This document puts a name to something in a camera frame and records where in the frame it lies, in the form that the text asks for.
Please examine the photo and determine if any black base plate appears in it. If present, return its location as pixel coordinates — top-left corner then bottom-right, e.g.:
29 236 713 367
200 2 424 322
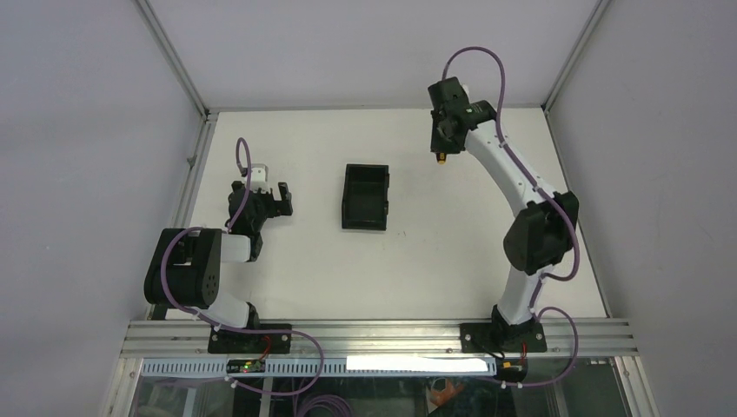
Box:
207 323 292 355
459 321 548 354

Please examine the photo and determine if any black plastic bin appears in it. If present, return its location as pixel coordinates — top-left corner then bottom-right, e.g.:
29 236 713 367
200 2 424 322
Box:
341 163 390 231

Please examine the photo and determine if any orange object under table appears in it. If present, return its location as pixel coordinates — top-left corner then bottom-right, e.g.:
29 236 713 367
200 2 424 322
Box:
427 378 464 407

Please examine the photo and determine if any aluminium frame rail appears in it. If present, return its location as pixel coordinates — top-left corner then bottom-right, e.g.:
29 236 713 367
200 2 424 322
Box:
120 318 640 359

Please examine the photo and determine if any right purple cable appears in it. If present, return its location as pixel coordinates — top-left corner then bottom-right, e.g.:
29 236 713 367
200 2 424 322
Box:
442 46 580 387

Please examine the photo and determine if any white slotted cable duct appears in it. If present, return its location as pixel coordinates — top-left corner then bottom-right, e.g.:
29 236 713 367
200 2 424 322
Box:
142 355 497 379

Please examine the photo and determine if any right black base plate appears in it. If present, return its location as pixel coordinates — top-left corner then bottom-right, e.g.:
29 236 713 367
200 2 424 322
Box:
459 321 548 354

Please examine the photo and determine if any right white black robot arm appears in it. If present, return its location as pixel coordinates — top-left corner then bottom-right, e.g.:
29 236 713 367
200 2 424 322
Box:
428 77 580 352

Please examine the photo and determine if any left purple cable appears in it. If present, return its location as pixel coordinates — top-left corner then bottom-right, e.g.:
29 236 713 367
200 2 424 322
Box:
160 137 325 398

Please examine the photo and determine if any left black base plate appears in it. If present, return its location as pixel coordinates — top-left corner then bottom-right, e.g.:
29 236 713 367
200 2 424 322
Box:
207 323 292 355

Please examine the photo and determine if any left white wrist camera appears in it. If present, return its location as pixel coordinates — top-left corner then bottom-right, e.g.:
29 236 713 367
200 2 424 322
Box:
249 163 271 194

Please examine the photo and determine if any purple cable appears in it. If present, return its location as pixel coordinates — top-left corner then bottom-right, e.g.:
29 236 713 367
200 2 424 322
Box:
160 137 325 398
442 46 580 387

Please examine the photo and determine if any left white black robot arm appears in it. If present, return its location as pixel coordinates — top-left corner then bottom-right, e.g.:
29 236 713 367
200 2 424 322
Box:
143 181 293 353

